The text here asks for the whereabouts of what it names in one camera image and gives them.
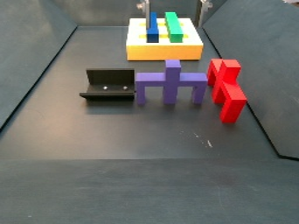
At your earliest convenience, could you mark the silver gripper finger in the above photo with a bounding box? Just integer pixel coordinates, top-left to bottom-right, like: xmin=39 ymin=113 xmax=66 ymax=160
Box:
xmin=137 ymin=0 xmax=151 ymax=28
xmin=199 ymin=0 xmax=213 ymax=27

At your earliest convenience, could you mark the purple m-shaped block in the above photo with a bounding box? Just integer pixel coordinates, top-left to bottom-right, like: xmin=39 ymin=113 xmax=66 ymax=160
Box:
xmin=135 ymin=59 xmax=209 ymax=105

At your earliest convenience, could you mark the yellow slotted board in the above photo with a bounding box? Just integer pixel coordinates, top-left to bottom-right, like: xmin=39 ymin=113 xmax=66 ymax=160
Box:
xmin=126 ymin=18 xmax=203 ymax=61

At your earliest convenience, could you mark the green block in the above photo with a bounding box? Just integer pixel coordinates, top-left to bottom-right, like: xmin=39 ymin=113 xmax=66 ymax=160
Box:
xmin=165 ymin=12 xmax=183 ymax=43

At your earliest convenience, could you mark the blue block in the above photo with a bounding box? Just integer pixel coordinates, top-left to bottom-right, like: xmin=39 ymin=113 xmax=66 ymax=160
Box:
xmin=146 ymin=12 xmax=159 ymax=43

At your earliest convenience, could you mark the red block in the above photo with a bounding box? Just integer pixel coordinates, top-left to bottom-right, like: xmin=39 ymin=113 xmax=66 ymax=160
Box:
xmin=209 ymin=59 xmax=249 ymax=123

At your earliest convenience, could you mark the black angle bracket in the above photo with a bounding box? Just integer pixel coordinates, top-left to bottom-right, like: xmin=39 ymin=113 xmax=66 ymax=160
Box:
xmin=79 ymin=68 xmax=137 ymax=100

